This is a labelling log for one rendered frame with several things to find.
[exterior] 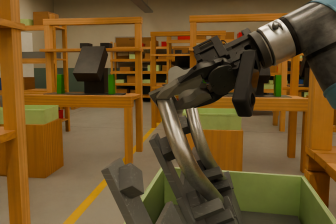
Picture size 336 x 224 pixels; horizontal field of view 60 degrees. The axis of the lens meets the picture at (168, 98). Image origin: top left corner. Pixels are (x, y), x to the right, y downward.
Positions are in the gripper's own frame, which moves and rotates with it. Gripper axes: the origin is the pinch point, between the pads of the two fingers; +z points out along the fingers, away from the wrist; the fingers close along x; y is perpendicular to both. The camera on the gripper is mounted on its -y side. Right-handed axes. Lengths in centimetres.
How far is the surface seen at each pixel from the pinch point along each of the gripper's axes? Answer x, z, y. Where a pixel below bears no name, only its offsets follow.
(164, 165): -4.5, 5.0, -9.2
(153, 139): -0.8, 4.6, -5.7
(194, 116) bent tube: -15.6, -2.1, 6.8
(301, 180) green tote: -46, -20, -6
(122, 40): -567, 206, 919
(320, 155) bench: -93, -40, 18
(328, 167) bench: -84, -37, 8
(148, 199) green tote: -24.2, 16.8, -4.1
